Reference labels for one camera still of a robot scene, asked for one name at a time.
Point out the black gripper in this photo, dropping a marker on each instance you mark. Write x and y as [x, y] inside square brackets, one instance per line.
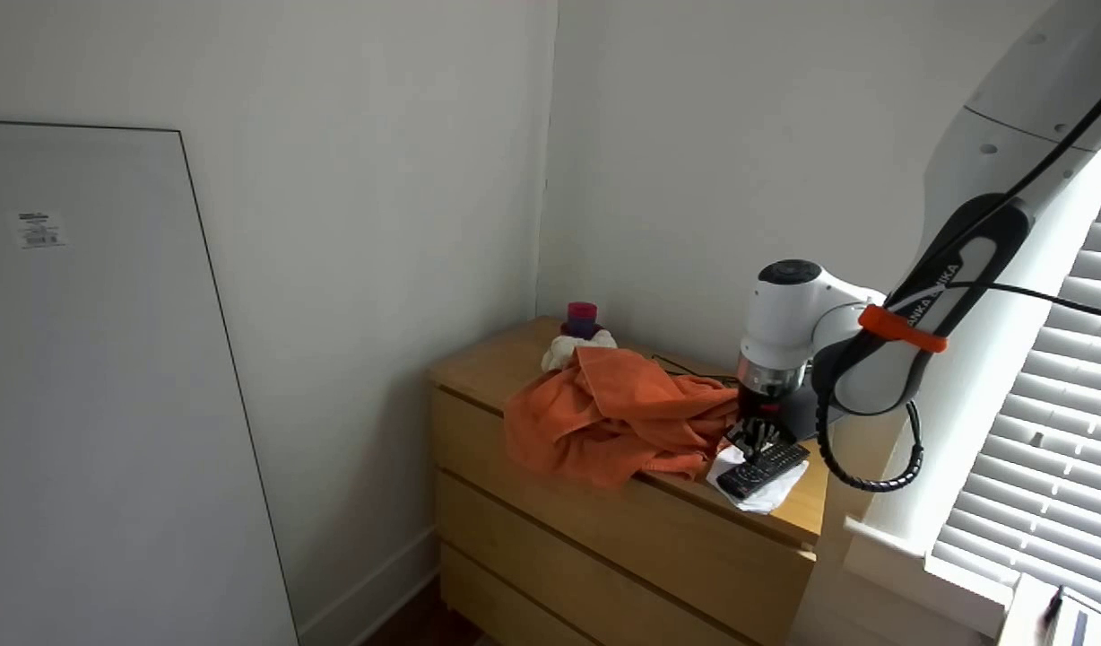
[765, 396]

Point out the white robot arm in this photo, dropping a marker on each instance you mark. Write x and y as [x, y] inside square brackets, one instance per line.
[1027, 121]

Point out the white paper sheet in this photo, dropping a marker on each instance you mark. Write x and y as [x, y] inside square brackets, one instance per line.
[772, 498]

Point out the orange towel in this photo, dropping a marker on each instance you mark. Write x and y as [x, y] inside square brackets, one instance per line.
[606, 419]

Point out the light wooden dresser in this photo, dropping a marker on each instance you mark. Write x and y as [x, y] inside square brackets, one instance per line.
[597, 541]

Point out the white window sill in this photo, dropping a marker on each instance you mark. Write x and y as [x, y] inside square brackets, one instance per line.
[918, 562]

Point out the white crumpled cloth lump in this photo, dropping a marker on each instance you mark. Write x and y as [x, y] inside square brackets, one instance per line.
[574, 348]

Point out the purple small object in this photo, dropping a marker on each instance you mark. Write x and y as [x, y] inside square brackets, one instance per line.
[582, 322]

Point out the white window blinds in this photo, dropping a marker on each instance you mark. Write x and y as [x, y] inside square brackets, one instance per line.
[1053, 452]

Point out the white leaning panel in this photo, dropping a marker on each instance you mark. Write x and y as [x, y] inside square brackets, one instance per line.
[96, 419]

